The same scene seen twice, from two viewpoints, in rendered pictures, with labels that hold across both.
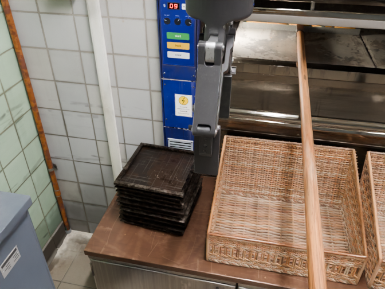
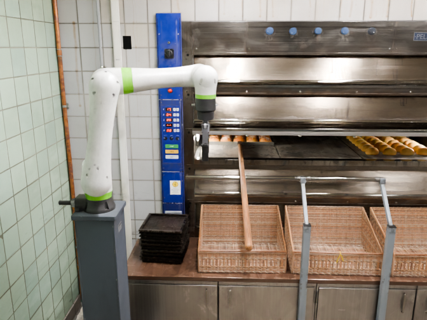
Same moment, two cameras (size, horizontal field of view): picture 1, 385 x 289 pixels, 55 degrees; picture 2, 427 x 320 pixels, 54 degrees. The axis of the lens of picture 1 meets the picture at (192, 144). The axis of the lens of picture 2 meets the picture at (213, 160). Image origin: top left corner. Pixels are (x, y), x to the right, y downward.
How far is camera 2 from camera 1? 1.46 m
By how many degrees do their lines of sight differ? 21
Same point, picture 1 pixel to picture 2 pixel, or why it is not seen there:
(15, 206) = (121, 203)
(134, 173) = (149, 226)
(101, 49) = (124, 157)
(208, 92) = (205, 135)
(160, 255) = (169, 273)
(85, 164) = not seen: hidden behind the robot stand
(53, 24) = not seen: hidden behind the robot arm
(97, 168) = not seen: hidden behind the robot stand
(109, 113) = (126, 198)
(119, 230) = (140, 265)
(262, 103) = (222, 182)
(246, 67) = (210, 161)
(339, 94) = (264, 173)
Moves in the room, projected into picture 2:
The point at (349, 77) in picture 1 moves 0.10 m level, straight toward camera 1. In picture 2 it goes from (266, 162) to (264, 166)
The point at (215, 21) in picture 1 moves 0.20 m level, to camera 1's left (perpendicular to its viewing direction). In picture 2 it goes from (205, 120) to (159, 121)
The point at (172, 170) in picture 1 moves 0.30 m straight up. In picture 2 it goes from (172, 223) to (171, 180)
